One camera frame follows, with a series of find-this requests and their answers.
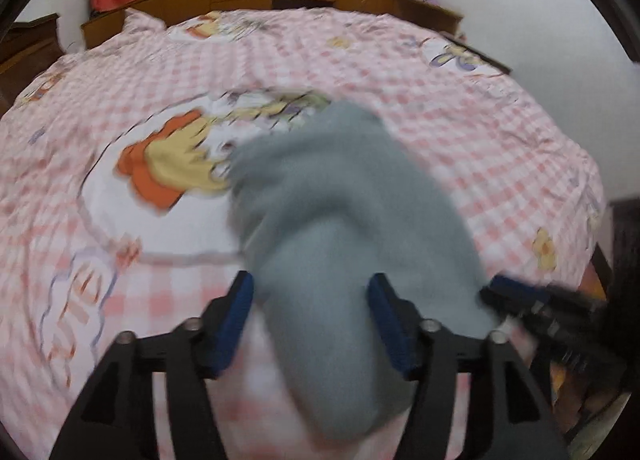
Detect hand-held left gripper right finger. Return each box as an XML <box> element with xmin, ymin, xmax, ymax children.
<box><xmin>366</xmin><ymin>273</ymin><xmax>568</xmax><ymax>460</ymax></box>

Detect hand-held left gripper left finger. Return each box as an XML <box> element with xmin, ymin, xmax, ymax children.
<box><xmin>50</xmin><ymin>270</ymin><xmax>256</xmax><ymax>460</ymax></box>

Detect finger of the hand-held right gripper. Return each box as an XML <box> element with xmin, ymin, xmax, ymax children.
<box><xmin>480</xmin><ymin>274</ymin><xmax>551</xmax><ymax>321</ymax></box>

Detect grey pants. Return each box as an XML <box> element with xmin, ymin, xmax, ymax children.
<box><xmin>227</xmin><ymin>100</ymin><xmax>501</xmax><ymax>446</ymax></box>

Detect dark wooden cabinet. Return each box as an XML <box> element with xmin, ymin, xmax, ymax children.
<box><xmin>607</xmin><ymin>197</ymin><xmax>640</xmax><ymax>301</ymax></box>

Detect pink checked cartoon blanket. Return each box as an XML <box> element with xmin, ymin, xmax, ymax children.
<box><xmin>0</xmin><ymin>8</ymin><xmax>608</xmax><ymax>460</ymax></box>

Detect pink checked pillow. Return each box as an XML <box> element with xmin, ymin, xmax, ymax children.
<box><xmin>125</xmin><ymin>8</ymin><xmax>166</xmax><ymax>32</ymax></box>

